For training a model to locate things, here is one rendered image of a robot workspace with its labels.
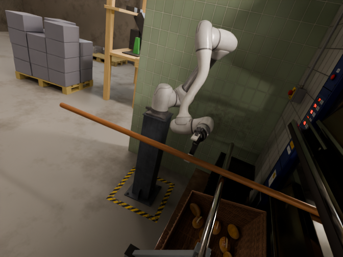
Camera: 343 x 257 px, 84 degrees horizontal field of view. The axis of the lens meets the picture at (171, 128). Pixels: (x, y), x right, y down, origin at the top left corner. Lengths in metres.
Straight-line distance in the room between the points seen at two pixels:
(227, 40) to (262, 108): 0.92
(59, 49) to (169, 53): 2.70
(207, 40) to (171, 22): 0.93
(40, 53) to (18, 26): 0.58
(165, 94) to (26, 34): 3.77
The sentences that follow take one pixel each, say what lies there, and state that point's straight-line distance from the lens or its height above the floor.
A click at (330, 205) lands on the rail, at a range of 0.61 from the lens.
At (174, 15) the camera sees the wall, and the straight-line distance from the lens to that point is 2.15.
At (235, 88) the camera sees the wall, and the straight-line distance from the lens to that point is 2.02.
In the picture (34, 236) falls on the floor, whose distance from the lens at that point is 2.10.
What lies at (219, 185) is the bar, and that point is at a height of 1.17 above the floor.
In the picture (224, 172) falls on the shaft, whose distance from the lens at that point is 0.90.
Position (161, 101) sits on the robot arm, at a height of 1.15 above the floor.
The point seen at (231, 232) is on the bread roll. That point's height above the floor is 0.63.
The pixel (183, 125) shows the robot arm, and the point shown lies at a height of 1.17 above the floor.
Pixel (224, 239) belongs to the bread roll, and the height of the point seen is 0.64.
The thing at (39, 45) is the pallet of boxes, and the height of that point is 0.85.
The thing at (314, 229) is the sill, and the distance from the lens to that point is 0.96.
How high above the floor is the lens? 1.72
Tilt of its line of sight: 28 degrees down
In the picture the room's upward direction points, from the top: 14 degrees clockwise
